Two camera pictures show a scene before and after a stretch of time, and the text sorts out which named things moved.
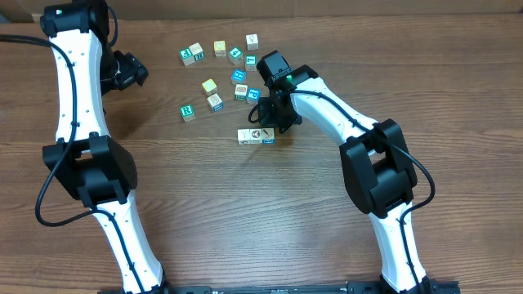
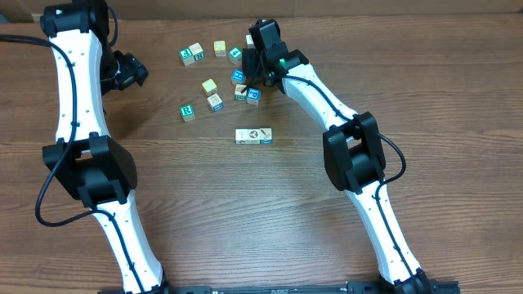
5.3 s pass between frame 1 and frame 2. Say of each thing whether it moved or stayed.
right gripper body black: moved
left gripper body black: stayed
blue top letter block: stayed
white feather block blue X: stayed
